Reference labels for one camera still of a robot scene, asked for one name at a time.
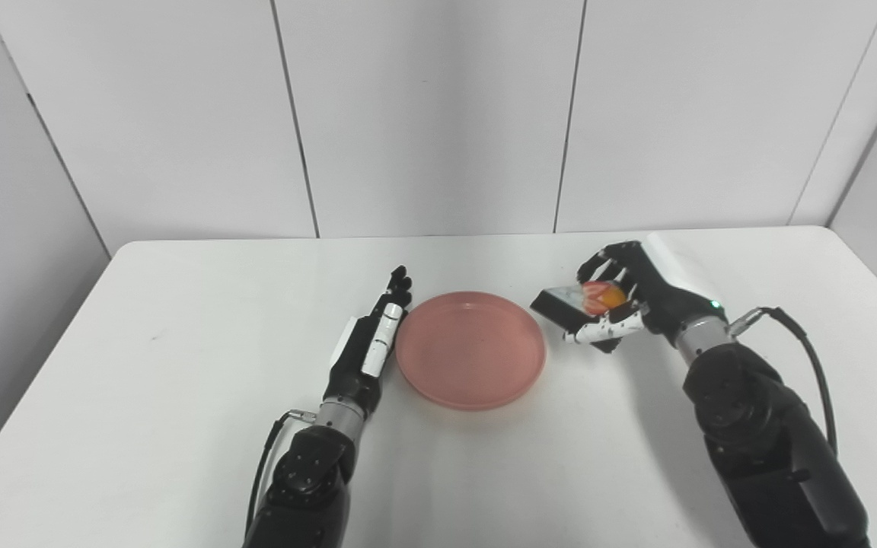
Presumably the pink round plate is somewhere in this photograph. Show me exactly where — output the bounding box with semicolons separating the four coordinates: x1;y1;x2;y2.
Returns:
395;292;547;413

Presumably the chocolate cake slice with fruit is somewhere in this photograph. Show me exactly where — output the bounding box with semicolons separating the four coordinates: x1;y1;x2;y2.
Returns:
530;280;628;354

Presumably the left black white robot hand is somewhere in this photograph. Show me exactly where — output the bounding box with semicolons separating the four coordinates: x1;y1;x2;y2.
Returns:
322;265;414;418

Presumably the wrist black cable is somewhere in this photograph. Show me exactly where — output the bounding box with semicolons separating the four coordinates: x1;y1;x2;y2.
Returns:
728;306;840;457
245;409;317;534

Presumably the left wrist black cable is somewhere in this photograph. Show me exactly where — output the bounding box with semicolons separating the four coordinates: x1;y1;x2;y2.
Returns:
245;409;317;534

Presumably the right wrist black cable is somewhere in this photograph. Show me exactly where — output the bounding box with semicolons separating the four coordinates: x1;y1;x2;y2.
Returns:
728;306;840;457

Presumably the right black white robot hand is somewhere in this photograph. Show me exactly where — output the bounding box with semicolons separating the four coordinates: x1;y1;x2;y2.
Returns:
564;232;728;346

